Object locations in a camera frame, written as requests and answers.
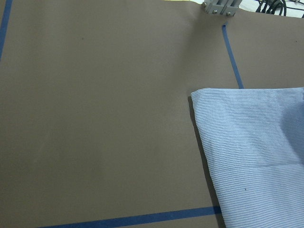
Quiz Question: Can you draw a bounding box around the aluminium frame post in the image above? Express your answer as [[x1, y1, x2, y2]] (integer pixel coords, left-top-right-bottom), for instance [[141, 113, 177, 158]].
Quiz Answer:
[[202, 0, 242, 17]]

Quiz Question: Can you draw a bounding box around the blue striped button shirt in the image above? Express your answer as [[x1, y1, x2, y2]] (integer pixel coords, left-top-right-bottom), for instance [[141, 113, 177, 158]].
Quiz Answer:
[[191, 87, 304, 228]]

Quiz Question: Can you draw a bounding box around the black cable bundle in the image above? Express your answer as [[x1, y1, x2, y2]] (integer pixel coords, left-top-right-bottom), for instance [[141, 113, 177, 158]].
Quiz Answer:
[[255, 0, 304, 17]]

